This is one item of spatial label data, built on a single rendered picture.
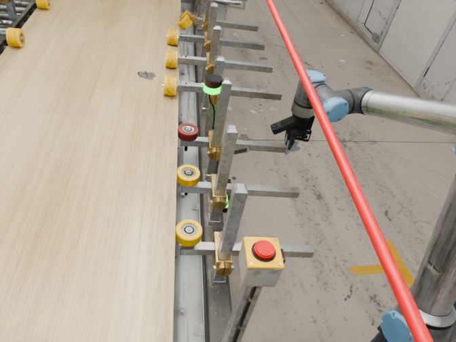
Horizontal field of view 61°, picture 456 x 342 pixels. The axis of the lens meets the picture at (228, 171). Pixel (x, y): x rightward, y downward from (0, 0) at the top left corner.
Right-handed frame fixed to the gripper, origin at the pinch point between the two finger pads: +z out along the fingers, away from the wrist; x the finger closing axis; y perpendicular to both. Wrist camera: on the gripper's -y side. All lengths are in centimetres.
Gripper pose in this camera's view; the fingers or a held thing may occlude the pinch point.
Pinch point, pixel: (284, 151)
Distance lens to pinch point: 164.8
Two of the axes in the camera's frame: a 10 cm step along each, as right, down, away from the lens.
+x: -0.7, -6.8, 7.3
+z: -1.3, 7.4, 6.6
